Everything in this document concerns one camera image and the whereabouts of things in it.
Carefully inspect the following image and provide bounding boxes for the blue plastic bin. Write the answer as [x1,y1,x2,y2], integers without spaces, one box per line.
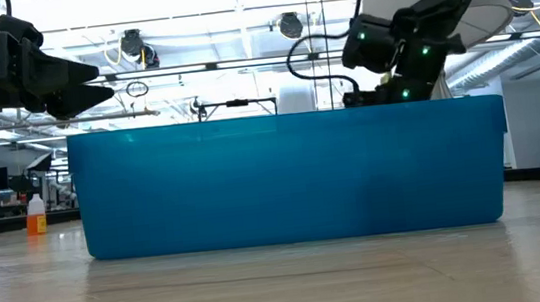
[65,88,519,267]

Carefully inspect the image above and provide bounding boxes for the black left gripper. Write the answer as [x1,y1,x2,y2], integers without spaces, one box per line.
[0,0,118,128]

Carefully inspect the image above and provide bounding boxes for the black ceiling cord reel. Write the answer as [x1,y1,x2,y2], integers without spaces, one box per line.
[117,27,146,59]
[506,0,536,14]
[277,10,305,42]

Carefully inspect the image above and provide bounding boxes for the black metal bar stand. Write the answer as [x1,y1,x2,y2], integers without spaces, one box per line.
[196,93,280,124]

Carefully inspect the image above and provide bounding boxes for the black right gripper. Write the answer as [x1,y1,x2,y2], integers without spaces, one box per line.
[338,51,452,110]

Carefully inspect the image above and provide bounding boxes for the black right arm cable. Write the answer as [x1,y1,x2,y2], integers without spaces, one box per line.
[279,0,450,102]

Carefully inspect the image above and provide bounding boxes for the white shade silver table lamp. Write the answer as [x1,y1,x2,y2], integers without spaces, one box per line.
[359,0,524,107]

